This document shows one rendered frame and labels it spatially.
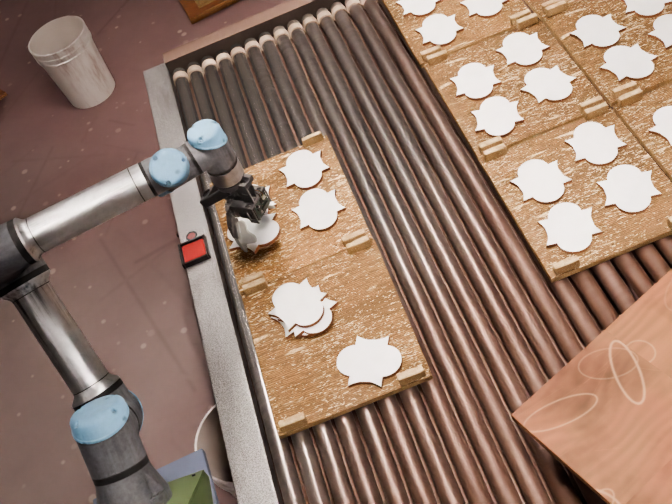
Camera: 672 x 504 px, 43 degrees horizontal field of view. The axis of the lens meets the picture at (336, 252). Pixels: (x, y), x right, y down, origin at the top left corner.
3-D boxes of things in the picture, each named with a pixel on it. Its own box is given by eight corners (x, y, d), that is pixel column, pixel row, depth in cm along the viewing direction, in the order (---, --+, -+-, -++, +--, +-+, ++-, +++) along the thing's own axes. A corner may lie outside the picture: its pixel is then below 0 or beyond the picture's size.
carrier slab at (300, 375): (280, 439, 180) (278, 436, 178) (242, 296, 206) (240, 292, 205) (433, 378, 179) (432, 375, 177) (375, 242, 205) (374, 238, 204)
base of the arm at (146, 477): (101, 538, 163) (81, 491, 162) (101, 513, 178) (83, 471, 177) (175, 504, 167) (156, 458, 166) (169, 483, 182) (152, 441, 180)
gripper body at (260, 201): (259, 226, 196) (240, 192, 187) (229, 222, 200) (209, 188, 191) (273, 202, 200) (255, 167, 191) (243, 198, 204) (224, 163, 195)
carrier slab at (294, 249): (241, 296, 206) (239, 293, 205) (211, 187, 233) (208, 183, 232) (374, 241, 206) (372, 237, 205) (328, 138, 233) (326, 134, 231)
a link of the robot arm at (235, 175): (200, 175, 188) (217, 148, 192) (208, 188, 191) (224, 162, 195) (228, 178, 184) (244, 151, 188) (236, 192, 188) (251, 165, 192)
